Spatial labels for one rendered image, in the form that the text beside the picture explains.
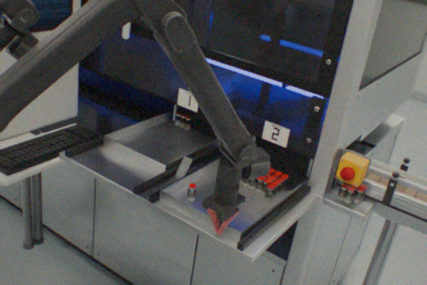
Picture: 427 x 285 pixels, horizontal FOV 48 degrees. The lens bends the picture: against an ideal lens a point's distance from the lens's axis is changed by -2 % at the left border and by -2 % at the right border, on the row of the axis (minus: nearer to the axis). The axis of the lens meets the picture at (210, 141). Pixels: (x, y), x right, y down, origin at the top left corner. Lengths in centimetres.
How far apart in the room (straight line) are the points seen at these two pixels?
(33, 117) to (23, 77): 107
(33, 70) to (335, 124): 89
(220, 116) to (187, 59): 16
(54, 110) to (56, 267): 87
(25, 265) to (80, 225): 34
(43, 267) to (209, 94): 169
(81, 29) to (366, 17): 80
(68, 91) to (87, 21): 116
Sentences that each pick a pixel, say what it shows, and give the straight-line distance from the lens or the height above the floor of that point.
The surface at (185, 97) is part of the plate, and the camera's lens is 165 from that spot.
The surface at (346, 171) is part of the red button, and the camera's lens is 140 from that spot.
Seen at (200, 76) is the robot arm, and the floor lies 133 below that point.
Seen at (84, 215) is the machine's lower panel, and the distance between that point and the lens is 228.
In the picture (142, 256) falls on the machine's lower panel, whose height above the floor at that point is 27.
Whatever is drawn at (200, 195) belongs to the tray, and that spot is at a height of 88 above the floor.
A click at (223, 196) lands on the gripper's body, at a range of 113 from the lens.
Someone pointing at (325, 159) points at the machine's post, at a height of 100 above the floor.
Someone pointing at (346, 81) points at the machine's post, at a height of 124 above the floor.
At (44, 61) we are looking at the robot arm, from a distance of 77.
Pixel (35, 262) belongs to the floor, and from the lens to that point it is 249.
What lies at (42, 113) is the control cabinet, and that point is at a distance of 186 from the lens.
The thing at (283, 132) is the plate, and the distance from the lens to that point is 148.
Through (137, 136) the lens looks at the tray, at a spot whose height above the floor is 88.
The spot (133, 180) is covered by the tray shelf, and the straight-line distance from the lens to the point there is 141.
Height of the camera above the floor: 160
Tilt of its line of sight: 25 degrees down
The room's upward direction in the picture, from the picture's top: 9 degrees clockwise
